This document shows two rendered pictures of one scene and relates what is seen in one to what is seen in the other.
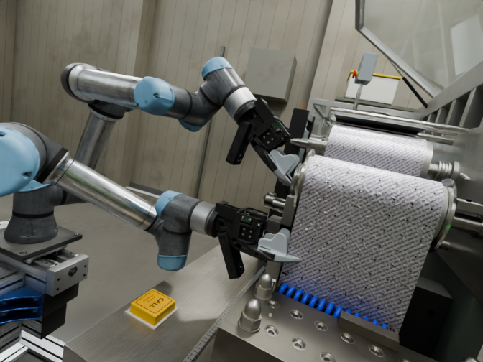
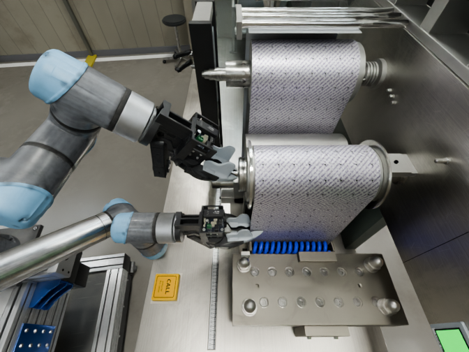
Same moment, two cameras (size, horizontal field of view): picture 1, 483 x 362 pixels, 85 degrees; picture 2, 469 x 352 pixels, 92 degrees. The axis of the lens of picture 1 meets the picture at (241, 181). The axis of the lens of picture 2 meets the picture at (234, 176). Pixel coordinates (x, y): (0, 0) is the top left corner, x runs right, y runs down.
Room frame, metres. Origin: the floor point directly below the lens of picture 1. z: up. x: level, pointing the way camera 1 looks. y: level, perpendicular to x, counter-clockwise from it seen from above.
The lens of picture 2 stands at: (0.33, 0.00, 1.64)
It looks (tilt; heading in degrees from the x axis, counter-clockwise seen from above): 54 degrees down; 338
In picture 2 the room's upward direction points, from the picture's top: straight up
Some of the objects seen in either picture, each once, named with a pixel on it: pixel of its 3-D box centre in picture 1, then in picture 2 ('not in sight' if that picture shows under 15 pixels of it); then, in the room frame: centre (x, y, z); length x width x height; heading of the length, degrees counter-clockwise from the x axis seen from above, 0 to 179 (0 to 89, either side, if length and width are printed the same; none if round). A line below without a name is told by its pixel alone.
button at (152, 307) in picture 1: (153, 306); (166, 287); (0.53, 0.13, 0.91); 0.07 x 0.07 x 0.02; 69
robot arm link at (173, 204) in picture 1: (180, 210); (138, 228); (0.63, 0.13, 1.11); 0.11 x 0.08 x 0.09; 69
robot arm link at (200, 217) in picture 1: (208, 218); (169, 226); (0.61, 0.06, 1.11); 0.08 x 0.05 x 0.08; 159
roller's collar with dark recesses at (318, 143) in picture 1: (318, 146); (238, 74); (0.83, -0.21, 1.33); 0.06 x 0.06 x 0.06; 69
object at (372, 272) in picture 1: (345, 267); (297, 226); (0.49, -0.23, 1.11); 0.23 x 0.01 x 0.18; 69
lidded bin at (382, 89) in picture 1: (368, 91); not in sight; (3.28, -1.24, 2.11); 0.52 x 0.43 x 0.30; 76
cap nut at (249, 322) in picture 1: (251, 312); (250, 306); (0.38, -0.06, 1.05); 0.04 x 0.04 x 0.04
